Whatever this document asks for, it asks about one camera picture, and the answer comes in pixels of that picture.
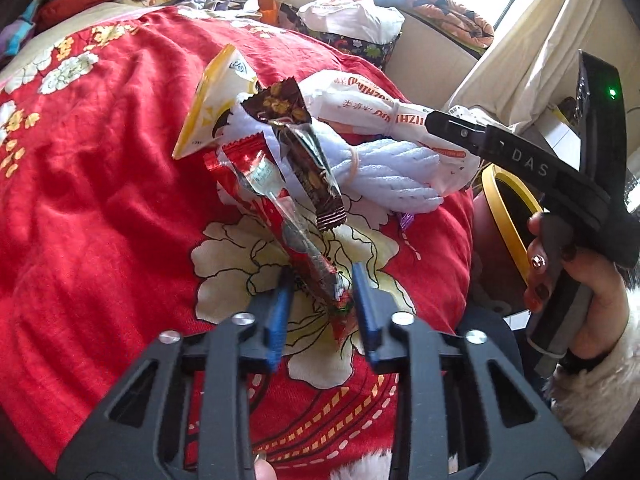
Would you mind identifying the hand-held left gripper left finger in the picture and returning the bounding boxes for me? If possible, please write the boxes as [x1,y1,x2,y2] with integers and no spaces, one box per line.
[56,265,296,480]

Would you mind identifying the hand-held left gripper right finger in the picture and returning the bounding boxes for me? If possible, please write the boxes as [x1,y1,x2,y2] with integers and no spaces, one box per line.
[350,262,586,480]

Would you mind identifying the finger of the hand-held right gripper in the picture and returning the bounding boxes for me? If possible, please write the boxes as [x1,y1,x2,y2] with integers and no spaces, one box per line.
[427,109,493,161]

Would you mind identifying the red snack wrapper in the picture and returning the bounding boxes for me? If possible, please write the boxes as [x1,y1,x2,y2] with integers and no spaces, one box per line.
[202,135,361,346]

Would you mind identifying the yellow rimmed bin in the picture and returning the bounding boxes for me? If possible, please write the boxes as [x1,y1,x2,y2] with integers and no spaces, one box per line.
[472,165,546,321]

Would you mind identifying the white printed plastic bag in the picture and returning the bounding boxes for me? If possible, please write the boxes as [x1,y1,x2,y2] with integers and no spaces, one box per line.
[300,70,481,196]

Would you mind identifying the brown snack wrapper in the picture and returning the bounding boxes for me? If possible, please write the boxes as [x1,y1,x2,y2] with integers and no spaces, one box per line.
[241,77,347,233]

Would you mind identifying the yellow snack packet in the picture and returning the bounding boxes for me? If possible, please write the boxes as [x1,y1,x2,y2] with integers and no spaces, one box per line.
[172,44,258,161]

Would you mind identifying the person's right forearm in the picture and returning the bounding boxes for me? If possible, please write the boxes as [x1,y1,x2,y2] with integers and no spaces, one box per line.
[545,300,640,471]

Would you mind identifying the person's right hand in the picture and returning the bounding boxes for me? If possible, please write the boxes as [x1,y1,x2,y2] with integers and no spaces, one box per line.
[524,211,633,362]

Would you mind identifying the person's left hand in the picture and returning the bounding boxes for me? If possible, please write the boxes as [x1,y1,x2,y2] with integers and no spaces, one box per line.
[252,451,278,480]

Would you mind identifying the white fluffy cloth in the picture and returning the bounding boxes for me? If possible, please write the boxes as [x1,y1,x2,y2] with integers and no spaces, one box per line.
[220,105,446,216]

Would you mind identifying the orange floral cushion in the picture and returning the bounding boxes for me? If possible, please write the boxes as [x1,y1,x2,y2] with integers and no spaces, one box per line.
[407,0,496,51]

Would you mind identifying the dinosaur print bag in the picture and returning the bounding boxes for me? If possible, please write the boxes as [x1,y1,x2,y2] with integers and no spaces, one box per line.
[277,2,403,72]

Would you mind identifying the red floral blanket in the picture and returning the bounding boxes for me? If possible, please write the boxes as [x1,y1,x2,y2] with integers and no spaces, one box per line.
[0,5,476,480]

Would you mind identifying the orange bag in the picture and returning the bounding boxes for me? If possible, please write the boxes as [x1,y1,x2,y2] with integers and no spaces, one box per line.
[250,0,282,26]

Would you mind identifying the beige bed sheet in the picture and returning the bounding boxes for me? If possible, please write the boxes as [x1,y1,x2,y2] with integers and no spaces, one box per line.
[0,2,151,86]

